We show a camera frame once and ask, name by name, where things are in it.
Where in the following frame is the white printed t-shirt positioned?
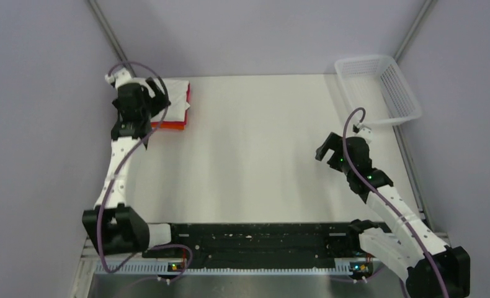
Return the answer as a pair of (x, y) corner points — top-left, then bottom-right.
(145, 78), (191, 124)

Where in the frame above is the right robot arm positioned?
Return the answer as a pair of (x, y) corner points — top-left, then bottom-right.
(315, 132), (471, 297)

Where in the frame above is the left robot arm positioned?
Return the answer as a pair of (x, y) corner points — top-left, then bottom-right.
(82, 78), (171, 256)

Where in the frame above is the orange folded t-shirt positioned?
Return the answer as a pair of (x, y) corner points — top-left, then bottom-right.
(151, 122), (186, 130)

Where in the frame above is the red folded t-shirt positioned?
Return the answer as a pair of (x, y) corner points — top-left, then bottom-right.
(156, 82), (192, 126)

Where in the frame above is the white plastic basket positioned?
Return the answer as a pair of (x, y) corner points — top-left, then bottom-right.
(334, 55), (422, 127)

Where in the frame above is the right controller board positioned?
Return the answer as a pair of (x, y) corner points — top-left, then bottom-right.
(341, 261), (375, 281)

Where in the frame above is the controller board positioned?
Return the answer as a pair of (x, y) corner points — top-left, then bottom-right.
(156, 258), (188, 275)
(341, 261), (375, 281)

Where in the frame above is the left controller board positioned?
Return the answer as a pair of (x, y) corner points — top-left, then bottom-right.
(156, 258), (188, 275)

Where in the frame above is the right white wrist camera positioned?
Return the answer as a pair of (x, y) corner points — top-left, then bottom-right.
(352, 124), (374, 144)

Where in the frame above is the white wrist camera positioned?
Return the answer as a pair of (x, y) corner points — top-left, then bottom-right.
(105, 67), (133, 89)
(352, 124), (374, 144)

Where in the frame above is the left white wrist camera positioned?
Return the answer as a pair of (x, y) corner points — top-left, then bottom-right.
(105, 67), (133, 89)

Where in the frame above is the left aluminium frame post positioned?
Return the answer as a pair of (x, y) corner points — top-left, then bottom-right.
(84, 0), (136, 75)

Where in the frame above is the aluminium frame post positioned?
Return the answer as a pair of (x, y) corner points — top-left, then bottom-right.
(393, 0), (438, 63)
(84, 0), (136, 75)

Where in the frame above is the black mounting base rail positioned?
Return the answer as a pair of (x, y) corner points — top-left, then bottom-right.
(142, 222), (375, 269)

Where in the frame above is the right aluminium frame post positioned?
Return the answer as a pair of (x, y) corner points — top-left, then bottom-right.
(393, 0), (438, 63)

